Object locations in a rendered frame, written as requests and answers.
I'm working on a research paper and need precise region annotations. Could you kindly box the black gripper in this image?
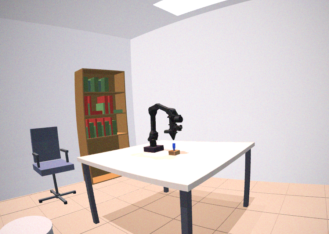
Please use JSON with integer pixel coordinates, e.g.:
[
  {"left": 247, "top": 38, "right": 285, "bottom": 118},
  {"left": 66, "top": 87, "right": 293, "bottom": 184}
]
[{"left": 164, "top": 123, "right": 178, "bottom": 140}]

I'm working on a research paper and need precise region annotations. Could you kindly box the orange square block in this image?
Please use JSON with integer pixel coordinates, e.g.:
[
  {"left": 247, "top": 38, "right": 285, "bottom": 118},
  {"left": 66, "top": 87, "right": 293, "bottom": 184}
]
[{"left": 169, "top": 150, "right": 180, "bottom": 156}]

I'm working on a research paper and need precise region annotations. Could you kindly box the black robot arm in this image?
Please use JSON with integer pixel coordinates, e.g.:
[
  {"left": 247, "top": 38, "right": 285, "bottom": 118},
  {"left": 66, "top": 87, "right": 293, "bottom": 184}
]
[{"left": 148, "top": 103, "right": 183, "bottom": 147}]

